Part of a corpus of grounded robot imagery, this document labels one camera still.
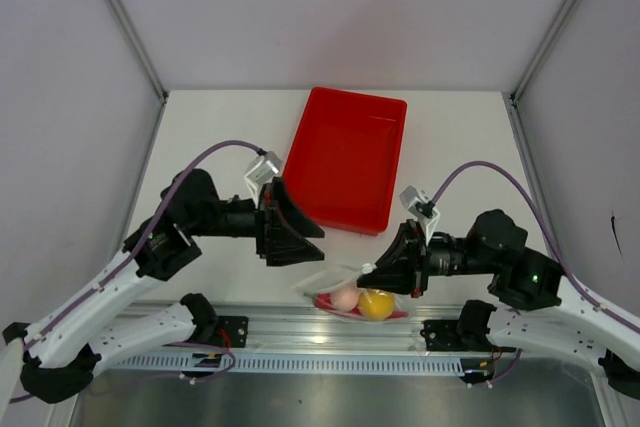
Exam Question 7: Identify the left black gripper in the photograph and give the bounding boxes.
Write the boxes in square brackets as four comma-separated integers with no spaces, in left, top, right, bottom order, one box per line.
[187,177,326,267]

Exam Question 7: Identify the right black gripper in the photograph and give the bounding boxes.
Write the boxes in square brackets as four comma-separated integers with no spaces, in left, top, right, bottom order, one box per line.
[355,220,496,300]

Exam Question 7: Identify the yellow bell pepper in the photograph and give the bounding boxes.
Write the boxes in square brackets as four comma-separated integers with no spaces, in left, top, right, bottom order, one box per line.
[357,290,395,321]

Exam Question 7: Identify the pale egg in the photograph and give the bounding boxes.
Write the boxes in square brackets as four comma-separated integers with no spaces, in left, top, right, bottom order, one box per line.
[329,285,360,312]

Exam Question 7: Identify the clear zip top bag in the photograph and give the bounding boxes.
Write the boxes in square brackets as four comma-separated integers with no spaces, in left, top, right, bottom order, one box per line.
[293,263,414,323]

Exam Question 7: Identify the red chili pepper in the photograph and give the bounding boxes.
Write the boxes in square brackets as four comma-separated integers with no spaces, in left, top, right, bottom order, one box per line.
[313,294,410,322]

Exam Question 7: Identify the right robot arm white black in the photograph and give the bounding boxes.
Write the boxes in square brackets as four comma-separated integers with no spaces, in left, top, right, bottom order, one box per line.
[357,210,639,398]

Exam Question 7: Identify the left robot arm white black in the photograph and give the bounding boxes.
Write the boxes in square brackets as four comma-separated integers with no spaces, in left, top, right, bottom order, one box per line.
[2,169,325,404]

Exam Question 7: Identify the red plastic tray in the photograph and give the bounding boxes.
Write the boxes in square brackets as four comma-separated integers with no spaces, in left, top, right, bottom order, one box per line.
[284,87,407,236]

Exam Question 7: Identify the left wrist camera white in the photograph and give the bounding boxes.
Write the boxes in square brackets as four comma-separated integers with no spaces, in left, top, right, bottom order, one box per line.
[244,151,283,206]

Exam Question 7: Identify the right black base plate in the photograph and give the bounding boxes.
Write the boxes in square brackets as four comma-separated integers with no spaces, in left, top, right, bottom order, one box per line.
[420,300,516,353]

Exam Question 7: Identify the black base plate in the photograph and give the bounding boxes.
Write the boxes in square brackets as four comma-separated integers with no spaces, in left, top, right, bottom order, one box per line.
[185,315,249,349]
[420,300,516,353]

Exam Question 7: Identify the aluminium mounting rail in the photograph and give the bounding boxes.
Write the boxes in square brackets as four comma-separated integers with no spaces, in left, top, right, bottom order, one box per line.
[99,300,551,359]

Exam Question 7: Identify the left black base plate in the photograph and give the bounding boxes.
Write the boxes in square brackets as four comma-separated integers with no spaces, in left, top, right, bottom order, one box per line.
[185,315,249,349]

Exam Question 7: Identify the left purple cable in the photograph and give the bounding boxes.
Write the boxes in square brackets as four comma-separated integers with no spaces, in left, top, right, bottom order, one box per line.
[7,140,266,404]

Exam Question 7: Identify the purple cable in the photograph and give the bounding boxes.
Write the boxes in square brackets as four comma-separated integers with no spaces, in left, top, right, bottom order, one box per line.
[424,160,640,334]
[7,140,266,404]

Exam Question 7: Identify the slotted cable duct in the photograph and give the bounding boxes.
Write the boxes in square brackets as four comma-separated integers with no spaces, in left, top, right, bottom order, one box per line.
[110,349,493,377]

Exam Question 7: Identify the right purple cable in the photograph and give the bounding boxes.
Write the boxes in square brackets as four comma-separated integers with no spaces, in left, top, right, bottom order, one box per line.
[424,160,640,334]

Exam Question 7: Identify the left aluminium frame post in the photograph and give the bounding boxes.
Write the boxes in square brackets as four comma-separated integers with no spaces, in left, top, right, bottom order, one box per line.
[103,0,168,103]

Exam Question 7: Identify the aluminium frame post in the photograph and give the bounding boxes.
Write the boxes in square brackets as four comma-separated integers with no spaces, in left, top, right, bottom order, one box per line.
[509,0,582,105]
[103,0,168,103]

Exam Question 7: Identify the right aluminium frame post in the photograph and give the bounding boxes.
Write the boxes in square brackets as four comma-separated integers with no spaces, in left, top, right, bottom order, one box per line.
[509,0,582,105]

